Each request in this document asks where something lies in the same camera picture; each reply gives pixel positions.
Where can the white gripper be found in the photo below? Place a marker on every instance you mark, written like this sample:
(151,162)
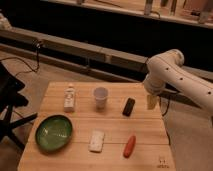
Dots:
(154,86)

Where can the black office chair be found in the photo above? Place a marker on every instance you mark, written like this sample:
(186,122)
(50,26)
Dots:
(10,98)

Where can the white sponge block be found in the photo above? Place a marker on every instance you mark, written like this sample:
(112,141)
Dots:
(96,141)

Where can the wooden table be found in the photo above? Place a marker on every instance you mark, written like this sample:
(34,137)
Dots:
(151,152)

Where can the white tube bottle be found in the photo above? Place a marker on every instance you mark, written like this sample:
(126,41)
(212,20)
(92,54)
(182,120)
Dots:
(69,98)

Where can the green bowl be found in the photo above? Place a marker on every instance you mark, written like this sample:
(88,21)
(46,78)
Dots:
(53,133)

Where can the orange carrot toy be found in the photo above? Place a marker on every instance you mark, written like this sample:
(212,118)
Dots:
(129,146)

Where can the black rectangular block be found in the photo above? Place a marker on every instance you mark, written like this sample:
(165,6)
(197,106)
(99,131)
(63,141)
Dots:
(128,107)

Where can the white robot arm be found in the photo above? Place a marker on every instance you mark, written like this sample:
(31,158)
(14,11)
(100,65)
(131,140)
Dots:
(166,68)

